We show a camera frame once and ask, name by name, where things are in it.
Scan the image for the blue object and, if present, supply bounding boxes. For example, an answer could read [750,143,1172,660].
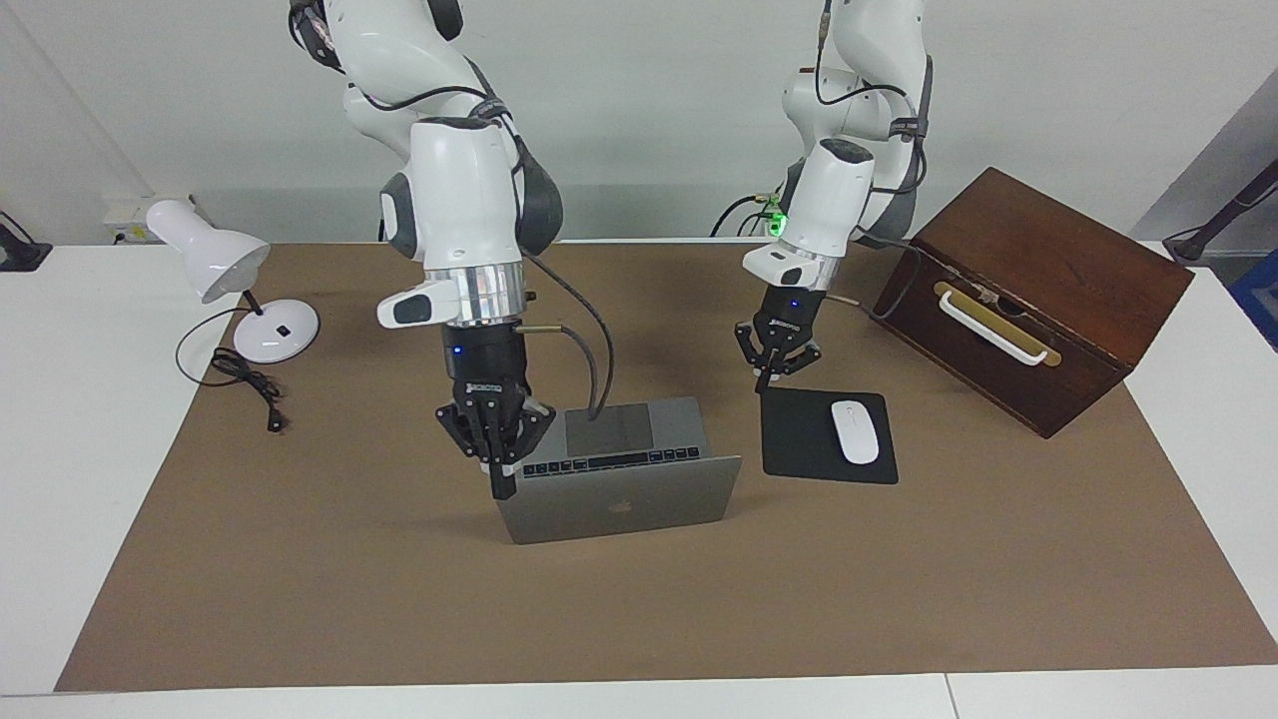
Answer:
[1230,248,1278,353]

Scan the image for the white computer mouse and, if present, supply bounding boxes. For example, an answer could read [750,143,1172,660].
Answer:
[831,399,882,466]

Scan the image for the grey right gripper cable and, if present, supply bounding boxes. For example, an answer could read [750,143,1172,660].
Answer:
[517,255,615,418]

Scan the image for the black mouse pad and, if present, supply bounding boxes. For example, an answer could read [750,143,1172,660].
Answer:
[760,388,900,486]

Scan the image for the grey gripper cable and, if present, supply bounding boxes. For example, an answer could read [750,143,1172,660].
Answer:
[517,255,615,418]
[825,228,925,323]

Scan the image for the brass handle plate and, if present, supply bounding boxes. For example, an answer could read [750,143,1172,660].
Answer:
[934,281,1062,368]

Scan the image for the black stand with long pole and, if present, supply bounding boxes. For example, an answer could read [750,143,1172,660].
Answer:
[1163,158,1278,266]

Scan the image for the white desk lamp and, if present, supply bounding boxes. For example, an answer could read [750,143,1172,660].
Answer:
[146,199,321,364]

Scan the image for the silver laptop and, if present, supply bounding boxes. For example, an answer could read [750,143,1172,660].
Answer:
[496,396,744,546]

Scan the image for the grey left gripper cable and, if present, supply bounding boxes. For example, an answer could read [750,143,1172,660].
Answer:
[825,228,925,323]

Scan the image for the black stand with flat foot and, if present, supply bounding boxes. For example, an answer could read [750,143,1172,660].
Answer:
[0,210,53,273]

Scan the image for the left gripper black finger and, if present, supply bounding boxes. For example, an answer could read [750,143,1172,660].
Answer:
[736,325,772,392]
[771,340,822,380]

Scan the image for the black lamp power cable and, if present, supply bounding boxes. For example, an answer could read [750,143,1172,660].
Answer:
[176,305,291,434]

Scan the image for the white wall socket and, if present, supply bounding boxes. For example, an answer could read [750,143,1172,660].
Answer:
[103,196,161,247]

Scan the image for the white box handle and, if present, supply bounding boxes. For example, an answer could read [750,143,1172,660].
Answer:
[939,290,1049,366]

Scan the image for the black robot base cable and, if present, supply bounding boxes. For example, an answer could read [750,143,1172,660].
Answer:
[711,190,790,241]

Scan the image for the dark brown wooden box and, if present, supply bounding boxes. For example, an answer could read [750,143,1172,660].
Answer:
[870,166,1196,440]

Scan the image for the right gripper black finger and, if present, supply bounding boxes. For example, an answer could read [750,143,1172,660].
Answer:
[502,404,555,498]
[436,401,503,498]

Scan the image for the brown table mat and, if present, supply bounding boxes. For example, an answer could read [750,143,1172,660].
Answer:
[55,240,1278,693]

